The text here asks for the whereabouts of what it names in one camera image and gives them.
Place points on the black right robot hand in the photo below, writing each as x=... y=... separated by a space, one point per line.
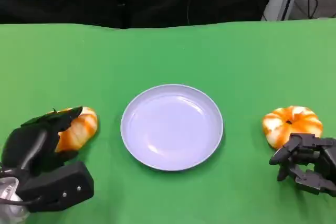
x=323 y=163

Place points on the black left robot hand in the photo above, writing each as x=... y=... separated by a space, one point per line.
x=29 y=145

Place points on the lilac plate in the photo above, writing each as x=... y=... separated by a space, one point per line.
x=170 y=129

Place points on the green table cloth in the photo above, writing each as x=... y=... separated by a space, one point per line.
x=168 y=58

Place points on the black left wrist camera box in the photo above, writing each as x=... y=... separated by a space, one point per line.
x=60 y=187

